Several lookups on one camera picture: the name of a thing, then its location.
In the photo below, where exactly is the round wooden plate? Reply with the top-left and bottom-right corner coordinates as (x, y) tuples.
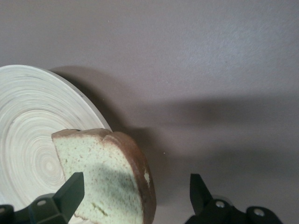
(0, 64), (113, 212)

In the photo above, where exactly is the slice of bread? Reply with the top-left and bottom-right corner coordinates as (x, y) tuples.
(51, 128), (157, 224)

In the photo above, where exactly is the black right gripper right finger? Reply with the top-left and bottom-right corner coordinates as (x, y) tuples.
(184, 174), (283, 224)

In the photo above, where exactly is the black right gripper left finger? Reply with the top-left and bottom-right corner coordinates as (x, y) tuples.
(0, 172), (85, 224)

